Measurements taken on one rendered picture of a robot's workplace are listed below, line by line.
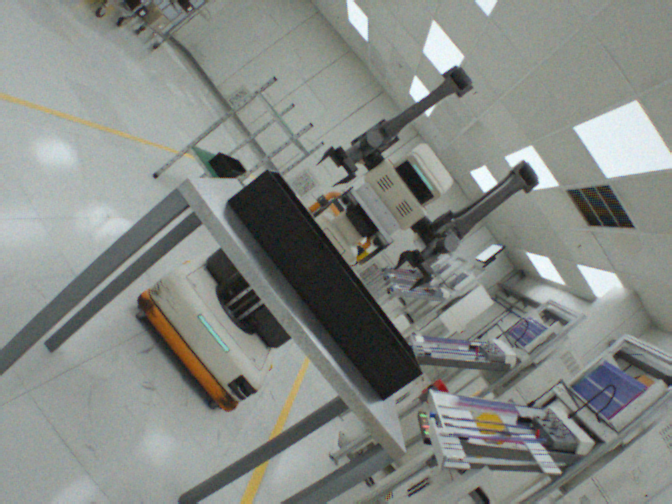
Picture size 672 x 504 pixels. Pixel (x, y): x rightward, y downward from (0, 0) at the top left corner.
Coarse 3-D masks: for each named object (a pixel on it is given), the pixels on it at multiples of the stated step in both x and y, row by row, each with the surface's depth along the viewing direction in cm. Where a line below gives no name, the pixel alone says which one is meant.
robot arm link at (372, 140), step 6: (366, 132) 175; (372, 132) 166; (378, 132) 167; (366, 138) 165; (372, 138) 166; (378, 138) 167; (384, 138) 169; (360, 144) 170; (366, 144) 166; (372, 144) 166; (378, 144) 166; (366, 150) 170; (372, 150) 169; (378, 150) 175
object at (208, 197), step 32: (192, 192) 93; (224, 192) 112; (160, 224) 93; (192, 224) 135; (224, 224) 94; (128, 256) 95; (160, 256) 136; (256, 256) 100; (64, 288) 95; (256, 288) 95; (288, 288) 107; (32, 320) 96; (288, 320) 96; (0, 352) 98; (320, 352) 96; (352, 384) 100; (320, 416) 142; (384, 416) 105; (256, 448) 147; (384, 448) 99; (224, 480) 145; (320, 480) 104; (352, 480) 100
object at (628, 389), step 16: (608, 368) 251; (576, 384) 262; (592, 384) 250; (608, 384) 238; (624, 384) 228; (640, 384) 218; (592, 400) 237; (608, 400) 227; (624, 400) 217; (608, 416) 215
